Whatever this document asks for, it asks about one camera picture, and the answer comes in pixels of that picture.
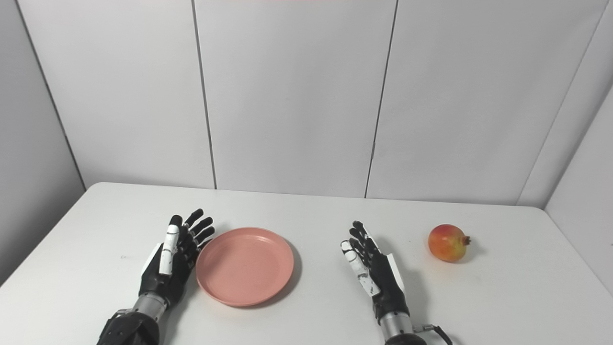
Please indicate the pink round plate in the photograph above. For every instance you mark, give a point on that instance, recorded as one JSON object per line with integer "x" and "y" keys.
{"x": 244, "y": 266}

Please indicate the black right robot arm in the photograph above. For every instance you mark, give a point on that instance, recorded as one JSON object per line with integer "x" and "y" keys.
{"x": 397, "y": 330}

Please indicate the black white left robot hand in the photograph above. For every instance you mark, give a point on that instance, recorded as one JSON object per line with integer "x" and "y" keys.
{"x": 163, "y": 282}

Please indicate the red yellow pomegranate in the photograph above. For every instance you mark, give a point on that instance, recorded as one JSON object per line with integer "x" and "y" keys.
{"x": 446, "y": 243}

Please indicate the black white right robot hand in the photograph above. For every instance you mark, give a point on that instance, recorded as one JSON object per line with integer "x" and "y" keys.
{"x": 388, "y": 282}

